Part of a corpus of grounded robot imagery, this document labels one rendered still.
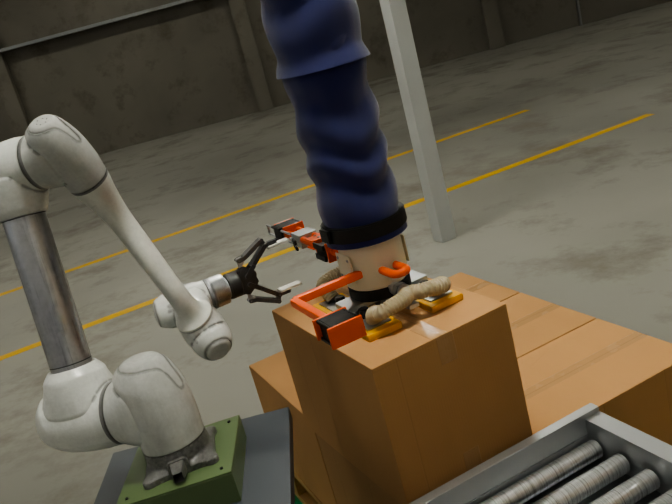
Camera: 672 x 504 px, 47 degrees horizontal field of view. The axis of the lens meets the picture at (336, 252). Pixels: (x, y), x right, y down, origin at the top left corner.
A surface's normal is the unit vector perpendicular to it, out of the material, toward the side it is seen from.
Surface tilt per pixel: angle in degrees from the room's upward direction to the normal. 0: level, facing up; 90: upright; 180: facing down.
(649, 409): 90
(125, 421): 86
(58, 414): 76
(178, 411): 84
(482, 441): 90
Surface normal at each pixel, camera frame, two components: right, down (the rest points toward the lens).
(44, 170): 0.09, 0.64
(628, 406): 0.44, 0.17
